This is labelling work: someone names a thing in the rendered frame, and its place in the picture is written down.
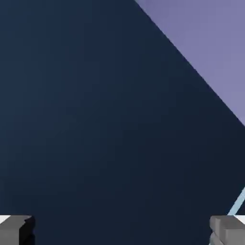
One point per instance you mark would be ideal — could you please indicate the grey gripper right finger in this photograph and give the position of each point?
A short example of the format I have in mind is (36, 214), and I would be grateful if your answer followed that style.
(227, 231)

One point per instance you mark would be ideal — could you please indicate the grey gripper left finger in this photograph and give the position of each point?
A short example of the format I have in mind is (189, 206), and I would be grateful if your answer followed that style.
(11, 231)

